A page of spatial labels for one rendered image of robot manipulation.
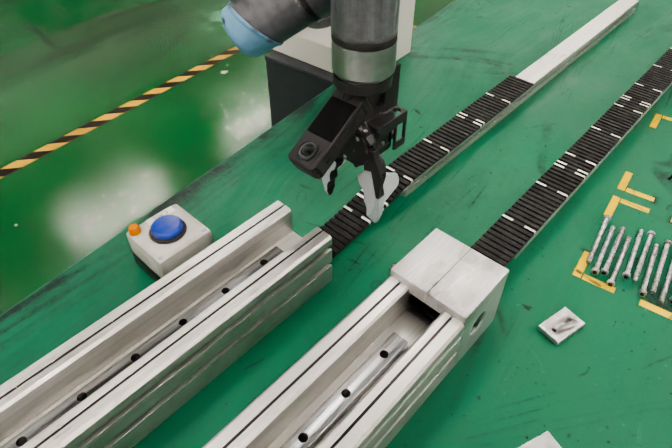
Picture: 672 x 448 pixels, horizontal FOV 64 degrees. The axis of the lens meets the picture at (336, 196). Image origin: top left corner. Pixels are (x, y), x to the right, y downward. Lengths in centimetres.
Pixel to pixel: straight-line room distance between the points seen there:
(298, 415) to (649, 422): 37
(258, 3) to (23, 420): 51
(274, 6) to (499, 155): 47
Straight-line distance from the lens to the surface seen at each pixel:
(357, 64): 61
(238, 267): 69
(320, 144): 63
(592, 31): 140
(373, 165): 68
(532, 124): 107
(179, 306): 66
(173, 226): 72
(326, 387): 59
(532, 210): 82
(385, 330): 63
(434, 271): 62
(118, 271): 80
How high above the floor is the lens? 134
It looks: 42 degrees down
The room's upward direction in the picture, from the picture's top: straight up
